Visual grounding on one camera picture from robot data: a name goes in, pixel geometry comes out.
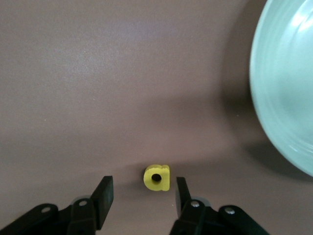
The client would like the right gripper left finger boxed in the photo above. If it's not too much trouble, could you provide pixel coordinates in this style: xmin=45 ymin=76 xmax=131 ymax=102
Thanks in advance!
xmin=1 ymin=176 xmax=114 ymax=235

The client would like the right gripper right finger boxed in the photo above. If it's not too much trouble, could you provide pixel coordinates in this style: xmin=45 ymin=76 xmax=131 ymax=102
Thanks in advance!
xmin=170 ymin=177 xmax=269 ymax=235

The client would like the yellow foam letter d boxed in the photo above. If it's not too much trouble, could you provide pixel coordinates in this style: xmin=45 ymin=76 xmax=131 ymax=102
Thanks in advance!
xmin=143 ymin=164 xmax=170 ymax=191

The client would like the green plate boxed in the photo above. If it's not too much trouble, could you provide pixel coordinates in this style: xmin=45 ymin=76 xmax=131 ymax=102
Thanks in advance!
xmin=249 ymin=0 xmax=313 ymax=177

